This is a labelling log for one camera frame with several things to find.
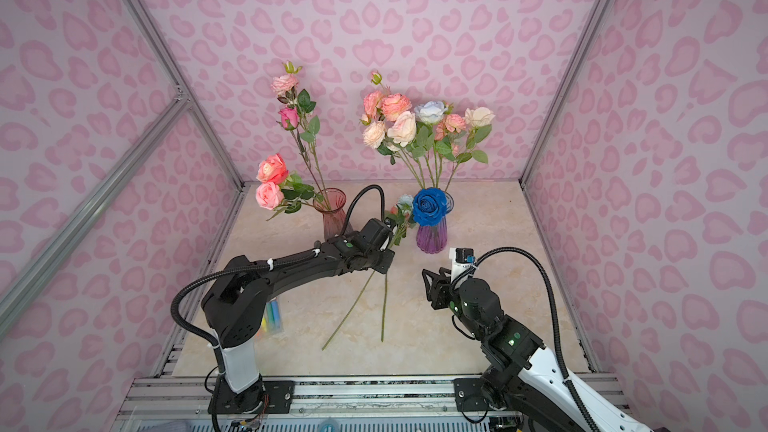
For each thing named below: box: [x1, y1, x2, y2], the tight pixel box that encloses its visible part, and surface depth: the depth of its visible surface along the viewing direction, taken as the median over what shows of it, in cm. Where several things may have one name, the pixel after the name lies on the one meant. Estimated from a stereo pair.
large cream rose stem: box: [386, 111, 424, 189], surface depth 73 cm
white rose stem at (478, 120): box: [444, 106, 495, 192], surface depth 80 cm
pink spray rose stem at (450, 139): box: [434, 113, 467, 192], surface depth 80 cm
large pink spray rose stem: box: [360, 71, 412, 126], surface depth 78 cm
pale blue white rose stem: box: [412, 101, 448, 187], surface depth 75 cm
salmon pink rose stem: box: [256, 153, 315, 200], surface depth 64 cm
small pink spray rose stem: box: [270, 61, 328, 193], surface depth 83 cm
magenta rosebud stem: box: [279, 107, 325, 199], surface depth 80 cm
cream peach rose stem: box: [363, 121, 425, 189], surface depth 76 cm
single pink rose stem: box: [255, 182, 317, 221], surface depth 63 cm
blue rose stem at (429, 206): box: [412, 187, 447, 227], surface depth 58 cm
